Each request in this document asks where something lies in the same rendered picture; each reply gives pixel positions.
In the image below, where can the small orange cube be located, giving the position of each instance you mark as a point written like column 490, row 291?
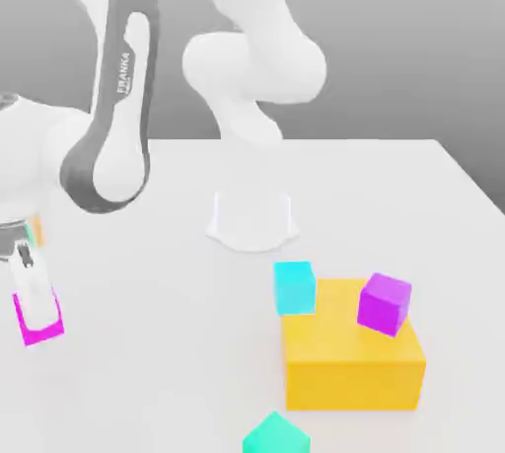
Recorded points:
column 37, row 230

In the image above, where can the small cyan cube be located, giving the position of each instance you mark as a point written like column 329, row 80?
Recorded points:
column 294, row 289

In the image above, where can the small green cube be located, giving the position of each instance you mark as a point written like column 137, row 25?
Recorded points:
column 276, row 435

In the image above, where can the large yellow box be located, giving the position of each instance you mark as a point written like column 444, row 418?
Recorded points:
column 347, row 366

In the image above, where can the small purple cube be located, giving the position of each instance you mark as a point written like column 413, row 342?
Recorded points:
column 382, row 307

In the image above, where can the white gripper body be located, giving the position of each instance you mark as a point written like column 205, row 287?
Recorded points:
column 35, row 295

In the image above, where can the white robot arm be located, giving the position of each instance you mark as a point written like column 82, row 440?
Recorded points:
column 252, row 66

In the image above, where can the small magenta cube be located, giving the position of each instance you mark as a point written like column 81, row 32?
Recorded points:
column 41, row 336

